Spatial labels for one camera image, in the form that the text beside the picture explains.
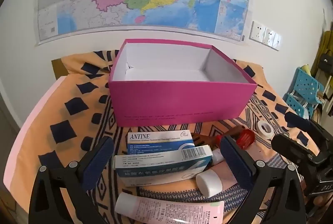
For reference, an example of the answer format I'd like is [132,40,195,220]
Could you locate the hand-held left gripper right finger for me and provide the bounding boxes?
[220,134,307,224]

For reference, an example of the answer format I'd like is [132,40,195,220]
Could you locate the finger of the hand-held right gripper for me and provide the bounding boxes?
[285,112,313,133]
[272,133,314,162]

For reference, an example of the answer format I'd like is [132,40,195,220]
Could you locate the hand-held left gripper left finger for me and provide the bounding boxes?
[28,136,115,224]

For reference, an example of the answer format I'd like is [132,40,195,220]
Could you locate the red round container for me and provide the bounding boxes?
[217,129,256,150]

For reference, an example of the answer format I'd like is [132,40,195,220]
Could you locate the teal white medicine box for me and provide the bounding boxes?
[112,144,213,187]

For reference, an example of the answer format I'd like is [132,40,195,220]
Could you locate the white blue medicine box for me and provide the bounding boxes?
[127,131,196,155]

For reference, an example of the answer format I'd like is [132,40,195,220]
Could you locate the pink cardboard box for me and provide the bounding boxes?
[107,39,258,127]

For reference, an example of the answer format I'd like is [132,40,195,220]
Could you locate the pale pink printed tube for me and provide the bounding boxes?
[115,193,225,224]

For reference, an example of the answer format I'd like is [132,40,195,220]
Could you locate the small white tube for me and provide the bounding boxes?
[211,149,225,164]

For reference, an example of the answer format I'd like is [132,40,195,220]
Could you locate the clear tape roll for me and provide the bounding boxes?
[257,120,274,139]

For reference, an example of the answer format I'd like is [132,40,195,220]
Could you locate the salmon tube large white cap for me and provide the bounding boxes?
[196,160,238,198]

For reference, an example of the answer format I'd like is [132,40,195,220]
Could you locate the blue perforated plastic stool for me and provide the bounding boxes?
[283,66,324,118]

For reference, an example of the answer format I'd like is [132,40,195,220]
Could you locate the black bag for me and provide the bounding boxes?
[319,51,333,73]

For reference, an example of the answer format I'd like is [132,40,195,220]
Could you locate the orange patterned blanket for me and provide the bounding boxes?
[10,50,323,224]

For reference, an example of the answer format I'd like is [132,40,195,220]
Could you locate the pale pink sheet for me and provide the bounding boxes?
[2,76,67,188]

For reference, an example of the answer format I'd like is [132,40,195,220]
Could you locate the yellow cloth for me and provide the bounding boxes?
[319,31,333,63]

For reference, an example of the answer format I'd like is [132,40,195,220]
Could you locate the brown wooden board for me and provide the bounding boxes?
[51,57,69,80]

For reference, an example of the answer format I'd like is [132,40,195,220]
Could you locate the white wall socket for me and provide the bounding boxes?
[272,33,283,51]
[261,27,276,46]
[249,20,266,41]

